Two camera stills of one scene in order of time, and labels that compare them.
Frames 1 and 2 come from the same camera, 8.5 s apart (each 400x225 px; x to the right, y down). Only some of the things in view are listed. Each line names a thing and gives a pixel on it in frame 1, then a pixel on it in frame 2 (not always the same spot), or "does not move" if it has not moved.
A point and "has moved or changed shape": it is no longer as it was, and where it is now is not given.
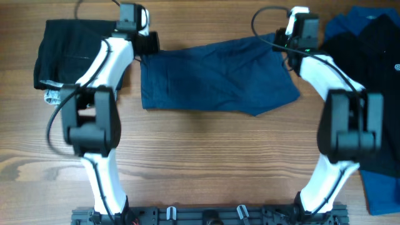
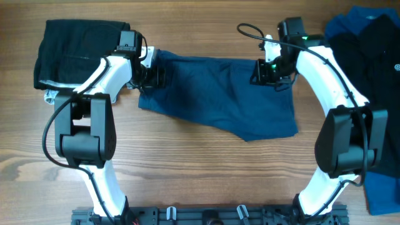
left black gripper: x=153 y=37 → x=157 y=80
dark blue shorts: x=245 y=75 has moved or changed shape
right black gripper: x=279 y=35 → x=262 y=79
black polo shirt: x=370 y=53 does not move
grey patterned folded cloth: x=52 y=97 does not move
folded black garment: x=68 y=48 does not move
